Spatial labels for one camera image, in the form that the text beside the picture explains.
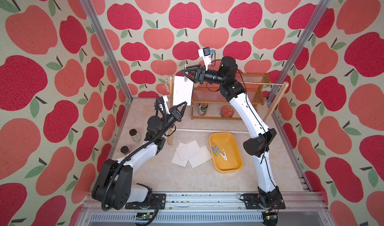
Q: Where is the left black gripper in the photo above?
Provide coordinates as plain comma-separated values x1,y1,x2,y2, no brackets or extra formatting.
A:
158,102,187,138

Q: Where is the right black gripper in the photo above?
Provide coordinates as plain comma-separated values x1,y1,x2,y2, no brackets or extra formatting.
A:
183,66,226,89

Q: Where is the pink clothespin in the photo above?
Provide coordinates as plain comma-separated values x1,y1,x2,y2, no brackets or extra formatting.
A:
182,64,189,82

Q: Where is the white postcard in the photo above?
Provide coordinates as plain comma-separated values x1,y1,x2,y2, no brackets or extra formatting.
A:
173,76,194,106
176,140,200,161
171,152,189,168
189,146,212,169

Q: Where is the wooden rack frame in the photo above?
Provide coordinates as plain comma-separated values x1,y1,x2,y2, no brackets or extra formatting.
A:
164,75,290,146

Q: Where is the grey clothespin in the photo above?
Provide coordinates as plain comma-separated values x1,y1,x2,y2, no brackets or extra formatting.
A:
212,141,220,150

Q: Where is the teal clothespin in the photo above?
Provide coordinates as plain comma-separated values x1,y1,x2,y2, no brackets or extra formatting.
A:
212,149,223,156

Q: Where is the white clothespin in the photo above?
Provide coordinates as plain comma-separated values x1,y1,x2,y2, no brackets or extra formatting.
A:
220,149,228,161

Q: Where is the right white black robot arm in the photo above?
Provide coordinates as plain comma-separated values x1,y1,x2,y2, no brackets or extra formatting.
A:
182,56,282,210

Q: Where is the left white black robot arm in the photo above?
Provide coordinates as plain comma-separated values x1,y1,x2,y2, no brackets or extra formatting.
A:
92,96,188,211

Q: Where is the green beverage can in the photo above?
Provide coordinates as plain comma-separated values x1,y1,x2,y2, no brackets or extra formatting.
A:
198,103,208,116

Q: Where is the wooden shelf with ribbed panels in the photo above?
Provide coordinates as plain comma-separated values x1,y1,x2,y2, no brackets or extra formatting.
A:
191,73,271,120

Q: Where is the red round tin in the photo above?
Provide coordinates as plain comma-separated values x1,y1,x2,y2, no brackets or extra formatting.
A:
220,106,235,118

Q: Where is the clear glass jar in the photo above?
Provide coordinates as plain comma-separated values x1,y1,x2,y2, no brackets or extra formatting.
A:
129,129,142,144

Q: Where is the yellow plastic tray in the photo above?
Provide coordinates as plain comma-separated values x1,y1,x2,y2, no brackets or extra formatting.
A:
209,132,243,173

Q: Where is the dark spice jar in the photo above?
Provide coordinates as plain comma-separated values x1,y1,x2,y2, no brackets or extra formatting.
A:
120,146,131,155

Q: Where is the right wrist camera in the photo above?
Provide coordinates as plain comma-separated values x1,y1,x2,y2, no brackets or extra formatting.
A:
198,47,215,70

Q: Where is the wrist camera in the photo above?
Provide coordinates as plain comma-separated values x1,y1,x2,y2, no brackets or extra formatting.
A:
198,47,215,70
154,96,170,116

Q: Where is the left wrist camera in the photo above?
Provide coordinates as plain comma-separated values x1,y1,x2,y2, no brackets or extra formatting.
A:
154,96,170,116

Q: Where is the left aluminium corner post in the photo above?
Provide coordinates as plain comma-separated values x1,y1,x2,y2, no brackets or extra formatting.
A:
73,0,134,102

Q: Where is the aluminium corner post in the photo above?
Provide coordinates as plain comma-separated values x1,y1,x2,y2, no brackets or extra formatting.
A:
266,0,342,102
73,0,134,102

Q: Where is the right aluminium corner post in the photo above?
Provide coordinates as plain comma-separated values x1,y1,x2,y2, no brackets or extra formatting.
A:
266,0,342,102

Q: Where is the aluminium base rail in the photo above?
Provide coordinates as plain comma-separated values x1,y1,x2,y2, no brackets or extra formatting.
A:
74,192,336,226

